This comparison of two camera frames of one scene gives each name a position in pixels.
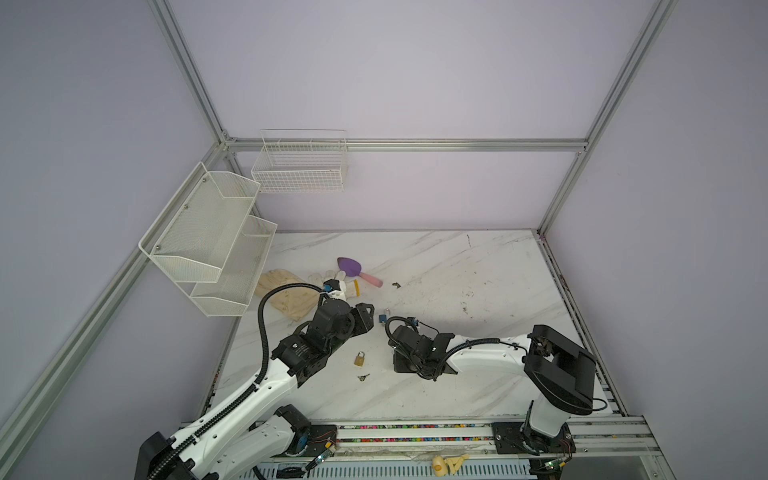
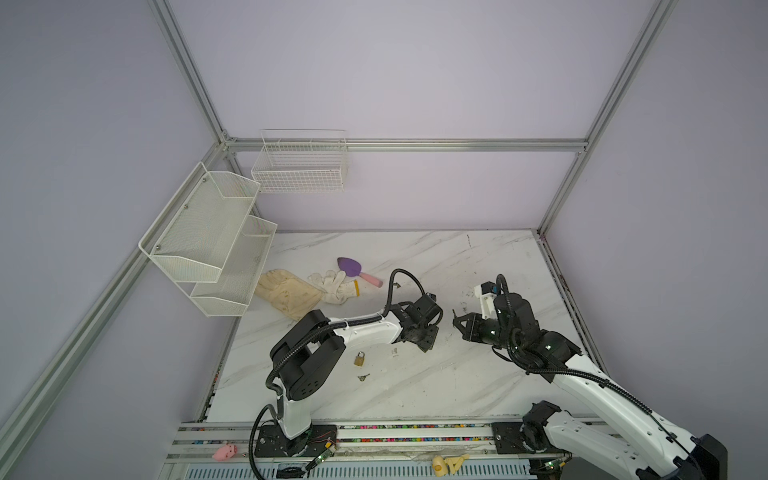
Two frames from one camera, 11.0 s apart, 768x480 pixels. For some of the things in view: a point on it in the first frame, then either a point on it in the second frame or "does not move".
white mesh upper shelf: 194,235 does not move
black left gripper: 362,321 to 431,337
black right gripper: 397,366 to 467,331
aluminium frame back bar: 406,143 does not move
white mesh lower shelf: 231,293 does not move
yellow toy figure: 441,465 does not move
